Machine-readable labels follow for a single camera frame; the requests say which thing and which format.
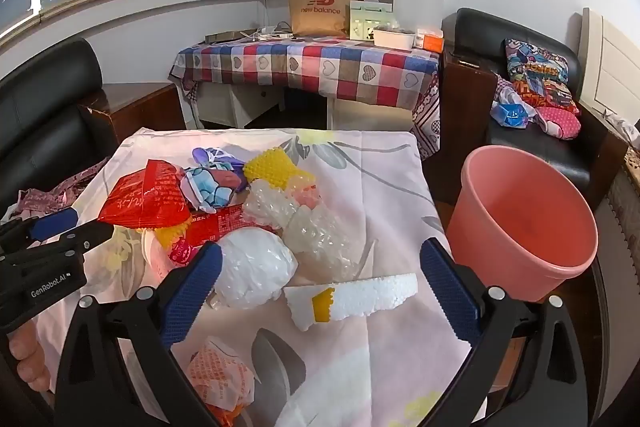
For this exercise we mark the checkered tablecloth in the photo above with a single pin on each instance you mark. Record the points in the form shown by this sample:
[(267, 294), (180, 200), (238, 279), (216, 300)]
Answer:
[(310, 67)]

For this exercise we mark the orange print paper wrapper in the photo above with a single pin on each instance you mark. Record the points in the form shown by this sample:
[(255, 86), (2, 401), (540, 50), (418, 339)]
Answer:
[(220, 377)]

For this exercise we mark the brown flat box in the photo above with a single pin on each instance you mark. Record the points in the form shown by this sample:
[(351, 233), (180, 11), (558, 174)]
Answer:
[(222, 37)]

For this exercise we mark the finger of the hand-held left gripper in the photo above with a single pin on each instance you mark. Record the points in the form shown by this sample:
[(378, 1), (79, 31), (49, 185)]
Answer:
[(92, 234), (52, 223)]

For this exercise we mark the red plastic bag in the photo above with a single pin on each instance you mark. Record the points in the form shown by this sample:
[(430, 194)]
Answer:
[(145, 197)]

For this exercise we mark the white tray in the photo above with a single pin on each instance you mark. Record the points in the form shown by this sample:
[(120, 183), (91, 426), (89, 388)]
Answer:
[(392, 39)]

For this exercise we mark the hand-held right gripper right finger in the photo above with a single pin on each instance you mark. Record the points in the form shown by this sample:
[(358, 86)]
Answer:
[(450, 292)]

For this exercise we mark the pink floral cloth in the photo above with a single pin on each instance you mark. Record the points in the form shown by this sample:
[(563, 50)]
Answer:
[(380, 187)]

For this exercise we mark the bubble wrap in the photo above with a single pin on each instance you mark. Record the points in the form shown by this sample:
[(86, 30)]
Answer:
[(320, 237)]

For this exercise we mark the blue plastic packet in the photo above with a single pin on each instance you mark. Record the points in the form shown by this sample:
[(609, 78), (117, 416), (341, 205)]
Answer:
[(512, 114)]

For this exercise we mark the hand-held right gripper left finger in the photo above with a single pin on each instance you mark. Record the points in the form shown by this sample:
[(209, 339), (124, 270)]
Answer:
[(192, 292)]

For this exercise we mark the person's left hand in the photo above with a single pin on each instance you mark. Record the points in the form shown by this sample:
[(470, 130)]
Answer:
[(27, 357)]

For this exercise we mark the white plastic bag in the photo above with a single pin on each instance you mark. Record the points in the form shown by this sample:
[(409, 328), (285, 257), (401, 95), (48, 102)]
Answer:
[(255, 267)]

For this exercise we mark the pink snack packet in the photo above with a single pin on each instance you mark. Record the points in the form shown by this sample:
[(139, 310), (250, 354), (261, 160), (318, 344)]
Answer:
[(180, 253)]

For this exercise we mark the black leather sofa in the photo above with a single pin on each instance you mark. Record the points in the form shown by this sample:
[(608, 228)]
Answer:
[(545, 152)]

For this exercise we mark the black leather armchair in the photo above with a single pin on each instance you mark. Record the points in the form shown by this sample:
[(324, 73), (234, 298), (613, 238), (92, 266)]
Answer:
[(40, 117)]

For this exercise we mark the pink plastic bucket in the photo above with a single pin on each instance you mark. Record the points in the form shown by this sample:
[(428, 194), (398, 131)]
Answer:
[(525, 217)]

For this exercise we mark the yellow foam net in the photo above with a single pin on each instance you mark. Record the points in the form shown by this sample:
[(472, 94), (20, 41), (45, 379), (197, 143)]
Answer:
[(170, 236), (272, 167)]

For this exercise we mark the pink polka dot cushion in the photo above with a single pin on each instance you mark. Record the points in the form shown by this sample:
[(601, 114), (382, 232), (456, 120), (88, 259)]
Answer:
[(562, 124)]

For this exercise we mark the white styrofoam piece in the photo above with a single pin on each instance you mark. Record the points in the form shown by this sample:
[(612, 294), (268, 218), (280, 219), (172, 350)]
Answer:
[(370, 294)]

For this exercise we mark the orange box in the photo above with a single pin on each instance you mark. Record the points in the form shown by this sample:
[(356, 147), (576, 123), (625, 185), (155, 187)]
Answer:
[(434, 43)]

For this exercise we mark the pink brocade ribbon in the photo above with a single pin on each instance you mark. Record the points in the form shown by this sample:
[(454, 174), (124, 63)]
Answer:
[(50, 199)]

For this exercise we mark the green cardboard box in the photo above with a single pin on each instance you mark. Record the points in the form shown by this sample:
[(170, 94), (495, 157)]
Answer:
[(367, 22)]

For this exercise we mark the cartoon print wrapper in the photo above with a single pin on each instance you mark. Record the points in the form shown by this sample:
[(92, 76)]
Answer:
[(210, 189)]

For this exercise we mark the dark wooden side table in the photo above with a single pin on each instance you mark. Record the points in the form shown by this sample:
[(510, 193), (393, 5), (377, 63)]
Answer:
[(465, 107)]

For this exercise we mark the colourful cartoon cushion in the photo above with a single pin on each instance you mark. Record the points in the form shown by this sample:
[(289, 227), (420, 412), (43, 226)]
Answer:
[(537, 72)]

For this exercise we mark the brown wooden side table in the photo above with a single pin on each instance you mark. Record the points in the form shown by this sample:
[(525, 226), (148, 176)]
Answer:
[(135, 107)]

